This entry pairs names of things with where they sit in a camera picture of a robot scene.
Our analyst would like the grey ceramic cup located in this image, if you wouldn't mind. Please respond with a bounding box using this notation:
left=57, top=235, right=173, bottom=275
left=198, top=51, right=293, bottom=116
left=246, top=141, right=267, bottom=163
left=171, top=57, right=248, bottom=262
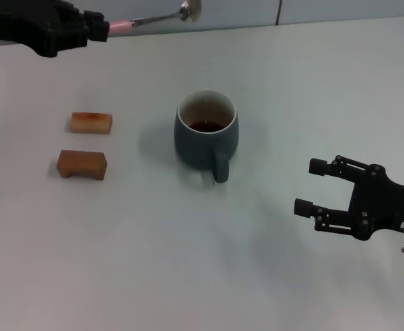
left=173, top=88, right=239, bottom=184

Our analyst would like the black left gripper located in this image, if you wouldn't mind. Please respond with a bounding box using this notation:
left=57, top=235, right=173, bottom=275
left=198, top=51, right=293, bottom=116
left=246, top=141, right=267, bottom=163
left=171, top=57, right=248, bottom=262
left=0, top=0, right=108, bottom=58

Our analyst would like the pink handled metal spoon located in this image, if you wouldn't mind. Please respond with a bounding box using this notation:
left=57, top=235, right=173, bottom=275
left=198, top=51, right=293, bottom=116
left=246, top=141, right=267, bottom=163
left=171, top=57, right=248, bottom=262
left=108, top=0, right=203, bottom=34

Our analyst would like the light wooden block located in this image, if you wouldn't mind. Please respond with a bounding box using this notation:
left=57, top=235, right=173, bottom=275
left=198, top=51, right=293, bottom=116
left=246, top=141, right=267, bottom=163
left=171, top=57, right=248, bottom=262
left=69, top=112, right=114, bottom=135

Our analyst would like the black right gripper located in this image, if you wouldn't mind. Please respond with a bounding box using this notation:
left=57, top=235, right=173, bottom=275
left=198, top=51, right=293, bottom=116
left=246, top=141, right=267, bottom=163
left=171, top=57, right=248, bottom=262
left=293, top=155, right=404, bottom=241

